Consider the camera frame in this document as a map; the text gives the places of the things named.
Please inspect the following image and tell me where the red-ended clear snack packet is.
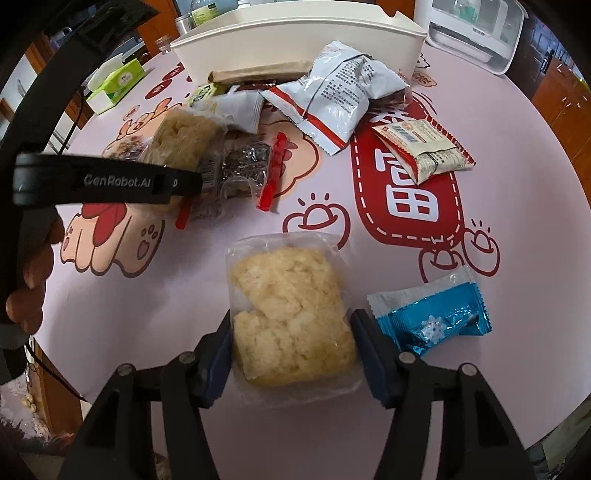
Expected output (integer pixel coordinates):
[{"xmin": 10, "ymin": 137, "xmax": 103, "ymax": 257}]
[{"xmin": 175, "ymin": 131, "xmax": 288, "ymax": 230}]

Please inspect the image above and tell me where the white plastic dispenser box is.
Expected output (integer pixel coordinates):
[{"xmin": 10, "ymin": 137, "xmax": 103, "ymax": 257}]
[{"xmin": 425, "ymin": 0, "xmax": 527, "ymax": 75}]

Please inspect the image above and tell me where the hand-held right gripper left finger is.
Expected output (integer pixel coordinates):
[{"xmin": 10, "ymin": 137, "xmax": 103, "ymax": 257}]
[{"xmin": 55, "ymin": 310, "xmax": 234, "ymax": 480}]

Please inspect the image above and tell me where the large white red snack bag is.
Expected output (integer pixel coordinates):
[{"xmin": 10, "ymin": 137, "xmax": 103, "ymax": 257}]
[{"xmin": 259, "ymin": 41, "xmax": 409, "ymax": 156}]

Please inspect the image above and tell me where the green tissue box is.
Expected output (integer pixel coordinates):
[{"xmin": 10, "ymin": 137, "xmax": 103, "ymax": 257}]
[{"xmin": 85, "ymin": 58, "xmax": 145, "ymax": 115}]

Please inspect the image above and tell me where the pink printed tablecloth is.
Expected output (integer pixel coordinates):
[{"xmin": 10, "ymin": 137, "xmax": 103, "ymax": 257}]
[{"xmin": 44, "ymin": 32, "xmax": 591, "ymax": 480}]

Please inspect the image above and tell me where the long kraft cracker packet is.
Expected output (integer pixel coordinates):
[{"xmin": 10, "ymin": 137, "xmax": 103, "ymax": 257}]
[{"xmin": 210, "ymin": 62, "xmax": 315, "ymax": 85}]

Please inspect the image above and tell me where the clear rice cracker packet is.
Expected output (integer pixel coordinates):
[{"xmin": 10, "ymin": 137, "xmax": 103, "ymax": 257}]
[
  {"xmin": 141, "ymin": 107, "xmax": 227, "ymax": 174},
  {"xmin": 225, "ymin": 232, "xmax": 363, "ymax": 409}
]

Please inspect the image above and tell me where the person's left hand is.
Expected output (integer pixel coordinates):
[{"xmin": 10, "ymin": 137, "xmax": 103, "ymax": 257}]
[{"xmin": 6, "ymin": 216, "xmax": 65, "ymax": 334}]

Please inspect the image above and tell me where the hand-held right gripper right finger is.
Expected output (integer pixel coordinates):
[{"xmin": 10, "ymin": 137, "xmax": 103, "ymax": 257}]
[{"xmin": 349, "ymin": 308, "xmax": 539, "ymax": 480}]

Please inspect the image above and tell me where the white cylinder container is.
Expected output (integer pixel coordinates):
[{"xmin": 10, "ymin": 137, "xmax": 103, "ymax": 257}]
[{"xmin": 413, "ymin": 0, "xmax": 433, "ymax": 44}]

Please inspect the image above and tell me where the thin black cable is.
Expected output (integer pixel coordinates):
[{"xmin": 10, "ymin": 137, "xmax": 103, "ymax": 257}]
[
  {"xmin": 27, "ymin": 339, "xmax": 89, "ymax": 403},
  {"xmin": 59, "ymin": 85, "xmax": 88, "ymax": 155}
]

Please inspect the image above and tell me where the small white snack packet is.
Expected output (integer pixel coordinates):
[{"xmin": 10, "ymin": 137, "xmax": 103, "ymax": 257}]
[{"xmin": 217, "ymin": 90, "xmax": 264, "ymax": 133}]

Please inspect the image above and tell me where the wooden cabinet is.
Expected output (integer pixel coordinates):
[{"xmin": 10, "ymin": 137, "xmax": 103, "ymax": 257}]
[{"xmin": 526, "ymin": 28, "xmax": 591, "ymax": 155}]

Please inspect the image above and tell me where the green pastry packet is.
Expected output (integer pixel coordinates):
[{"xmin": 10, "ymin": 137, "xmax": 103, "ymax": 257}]
[{"xmin": 187, "ymin": 83, "xmax": 232, "ymax": 107}]

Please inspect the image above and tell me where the blue snowflake candy packet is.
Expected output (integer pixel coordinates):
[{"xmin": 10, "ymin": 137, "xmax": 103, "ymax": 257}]
[{"xmin": 367, "ymin": 265, "xmax": 493, "ymax": 359}]

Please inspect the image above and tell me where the clear brown candy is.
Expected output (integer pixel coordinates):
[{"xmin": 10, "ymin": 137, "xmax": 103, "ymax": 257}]
[{"xmin": 369, "ymin": 85, "xmax": 414, "ymax": 107}]

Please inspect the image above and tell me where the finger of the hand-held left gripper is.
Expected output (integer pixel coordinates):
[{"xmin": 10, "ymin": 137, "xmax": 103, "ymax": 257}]
[{"xmin": 14, "ymin": 154, "xmax": 202, "ymax": 206}]

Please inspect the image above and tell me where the white plastic storage bin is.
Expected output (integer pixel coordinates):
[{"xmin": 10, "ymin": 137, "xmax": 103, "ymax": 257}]
[{"xmin": 170, "ymin": 4, "xmax": 429, "ymax": 81}]

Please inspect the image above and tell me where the green label bottle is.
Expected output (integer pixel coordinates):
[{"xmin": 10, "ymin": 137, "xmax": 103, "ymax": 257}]
[{"xmin": 190, "ymin": 0, "xmax": 221, "ymax": 27}]

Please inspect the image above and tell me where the small beige cracker packet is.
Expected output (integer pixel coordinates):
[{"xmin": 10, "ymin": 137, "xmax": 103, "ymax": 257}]
[{"xmin": 372, "ymin": 117, "xmax": 476, "ymax": 185}]

